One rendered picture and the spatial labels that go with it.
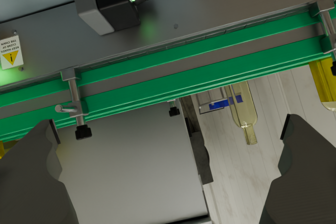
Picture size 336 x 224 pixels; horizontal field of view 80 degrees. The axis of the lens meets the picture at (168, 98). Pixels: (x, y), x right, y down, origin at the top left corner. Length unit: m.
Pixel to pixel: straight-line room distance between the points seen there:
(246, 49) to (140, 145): 0.44
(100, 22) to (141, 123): 0.39
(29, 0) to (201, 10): 0.31
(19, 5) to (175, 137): 0.50
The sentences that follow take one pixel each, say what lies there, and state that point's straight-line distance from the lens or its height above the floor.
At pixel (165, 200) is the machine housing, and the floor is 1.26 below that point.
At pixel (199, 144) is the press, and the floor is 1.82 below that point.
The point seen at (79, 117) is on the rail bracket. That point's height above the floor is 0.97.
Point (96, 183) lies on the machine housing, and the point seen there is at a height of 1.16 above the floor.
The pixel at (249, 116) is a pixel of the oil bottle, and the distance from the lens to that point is 0.61.
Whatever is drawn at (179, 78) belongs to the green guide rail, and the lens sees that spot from 0.38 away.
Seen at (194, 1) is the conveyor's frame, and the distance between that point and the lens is 0.41.
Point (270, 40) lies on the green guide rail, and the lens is 0.43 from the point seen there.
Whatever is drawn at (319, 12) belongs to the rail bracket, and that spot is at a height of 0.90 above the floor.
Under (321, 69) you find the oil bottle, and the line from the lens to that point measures 0.59.
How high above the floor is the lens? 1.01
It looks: 5 degrees down
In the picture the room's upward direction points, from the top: 166 degrees clockwise
